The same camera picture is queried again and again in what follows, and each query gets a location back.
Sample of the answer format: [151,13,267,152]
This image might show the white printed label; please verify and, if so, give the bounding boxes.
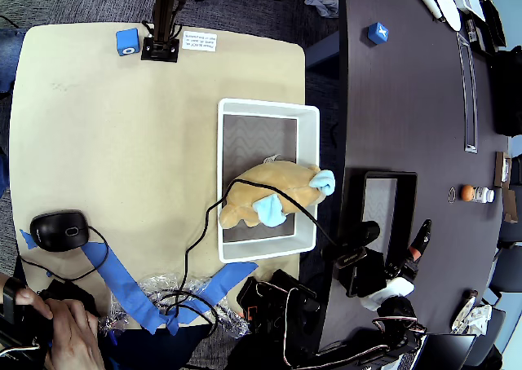
[181,30,219,53]

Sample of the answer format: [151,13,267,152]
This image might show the blue jeans leg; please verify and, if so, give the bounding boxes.
[0,27,26,202]

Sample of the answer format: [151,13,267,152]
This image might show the person's left hand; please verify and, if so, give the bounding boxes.
[18,289,55,320]

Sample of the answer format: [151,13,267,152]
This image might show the black mouse cable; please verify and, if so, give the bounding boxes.
[20,224,111,282]

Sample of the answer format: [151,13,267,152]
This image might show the flat brown cardboard piece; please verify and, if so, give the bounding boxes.
[501,186,519,223]

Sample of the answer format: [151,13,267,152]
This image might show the black computer mouse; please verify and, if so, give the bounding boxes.
[29,209,91,253]

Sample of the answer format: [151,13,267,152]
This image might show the small blue tape piece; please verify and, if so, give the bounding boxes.
[19,228,52,280]

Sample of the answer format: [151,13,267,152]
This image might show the black camera stand post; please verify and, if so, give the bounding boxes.
[140,0,195,64]

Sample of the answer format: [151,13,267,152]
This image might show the black folder clutter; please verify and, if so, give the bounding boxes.
[467,0,507,53]

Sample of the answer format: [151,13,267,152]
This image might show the crumpled white paper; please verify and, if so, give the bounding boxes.
[464,304,494,335]

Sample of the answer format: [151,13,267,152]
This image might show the tan plush toy blue ears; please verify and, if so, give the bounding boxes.
[219,152,337,229]

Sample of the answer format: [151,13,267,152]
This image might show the clear plastic wrap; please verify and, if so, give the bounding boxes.
[108,272,250,335]

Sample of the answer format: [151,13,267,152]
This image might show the grey office chair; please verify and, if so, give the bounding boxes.
[489,245,522,293]
[460,304,507,370]
[495,218,522,249]

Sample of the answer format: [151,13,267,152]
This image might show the black webcam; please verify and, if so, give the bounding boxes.
[333,220,383,270]

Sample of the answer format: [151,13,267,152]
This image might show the black bag blue trim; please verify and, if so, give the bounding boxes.
[487,46,522,137]

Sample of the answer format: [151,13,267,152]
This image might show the white plastic tray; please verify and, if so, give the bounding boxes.
[217,97,321,264]

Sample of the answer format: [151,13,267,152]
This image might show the black plastic tray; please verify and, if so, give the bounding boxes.
[321,166,418,297]

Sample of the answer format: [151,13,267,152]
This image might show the person's right hand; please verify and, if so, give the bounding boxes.
[42,298,105,370]

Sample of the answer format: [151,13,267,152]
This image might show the white round disc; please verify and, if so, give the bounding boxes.
[433,0,462,32]

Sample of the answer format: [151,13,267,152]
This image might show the grey cloth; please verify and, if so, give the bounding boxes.
[303,0,340,20]

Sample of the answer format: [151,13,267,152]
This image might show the blue cube with O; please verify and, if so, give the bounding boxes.
[115,28,140,57]

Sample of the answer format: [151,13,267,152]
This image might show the blue cube with X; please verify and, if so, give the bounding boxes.
[366,21,390,45]

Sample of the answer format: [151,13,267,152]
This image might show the grey wavy mat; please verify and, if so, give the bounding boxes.
[223,115,298,240]
[358,178,399,257]

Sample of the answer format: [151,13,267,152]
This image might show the laptop computer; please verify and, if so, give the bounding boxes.
[397,332,478,370]

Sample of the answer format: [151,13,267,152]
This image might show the open brown cardboard box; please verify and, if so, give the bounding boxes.
[493,151,513,187]

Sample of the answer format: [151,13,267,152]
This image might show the black webcam cable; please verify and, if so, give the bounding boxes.
[146,178,342,338]

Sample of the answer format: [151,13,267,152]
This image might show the long blue tape strip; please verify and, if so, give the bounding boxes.
[81,241,179,335]

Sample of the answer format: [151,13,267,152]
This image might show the white pill bottle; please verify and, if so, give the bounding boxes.
[471,186,496,204]

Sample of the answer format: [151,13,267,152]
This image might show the black leader arm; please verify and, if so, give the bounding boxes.
[0,280,101,370]

